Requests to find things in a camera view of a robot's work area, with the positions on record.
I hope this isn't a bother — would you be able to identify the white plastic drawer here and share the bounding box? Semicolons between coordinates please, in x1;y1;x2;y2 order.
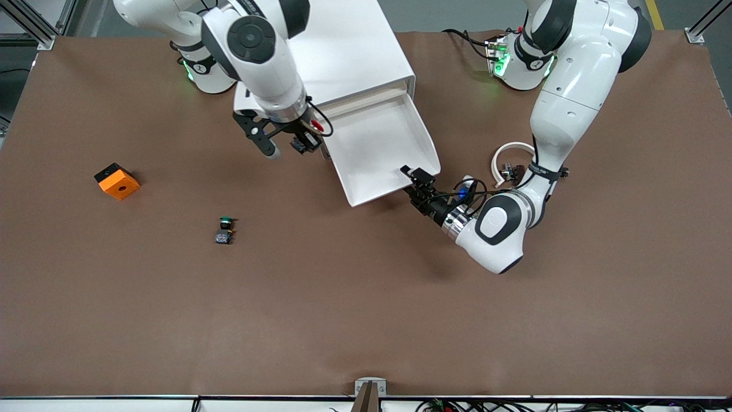
312;80;413;112
321;93;442;208

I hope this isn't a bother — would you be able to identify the white drawer cabinet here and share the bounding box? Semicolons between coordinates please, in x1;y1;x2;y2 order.
286;0;416;115

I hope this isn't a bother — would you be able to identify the orange and black button box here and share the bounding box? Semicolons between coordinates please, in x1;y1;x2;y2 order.
94;163;141;201

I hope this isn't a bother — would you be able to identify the brown metal terminal component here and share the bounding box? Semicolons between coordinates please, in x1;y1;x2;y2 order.
499;163;526;187

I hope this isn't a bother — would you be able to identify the white plastic arc piece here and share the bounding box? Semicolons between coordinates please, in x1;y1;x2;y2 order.
492;141;538;188

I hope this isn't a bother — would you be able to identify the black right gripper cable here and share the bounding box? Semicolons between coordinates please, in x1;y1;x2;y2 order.
306;97;334;138

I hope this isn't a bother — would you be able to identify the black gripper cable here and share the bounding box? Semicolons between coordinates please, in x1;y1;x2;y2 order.
306;97;334;138
452;177;504;221

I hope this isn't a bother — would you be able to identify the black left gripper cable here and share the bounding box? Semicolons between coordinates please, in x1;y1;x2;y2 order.
452;177;504;221

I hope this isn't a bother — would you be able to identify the green push button switch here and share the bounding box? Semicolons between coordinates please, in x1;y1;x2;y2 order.
215;216;238;245

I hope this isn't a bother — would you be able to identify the metal bracket with brown strip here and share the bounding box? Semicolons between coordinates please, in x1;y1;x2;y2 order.
355;378;387;412

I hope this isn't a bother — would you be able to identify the tangled cable bundle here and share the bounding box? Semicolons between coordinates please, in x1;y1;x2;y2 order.
415;399;732;412

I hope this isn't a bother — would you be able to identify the aluminium frame post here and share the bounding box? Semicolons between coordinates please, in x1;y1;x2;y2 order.
0;0;86;51
685;0;732;45

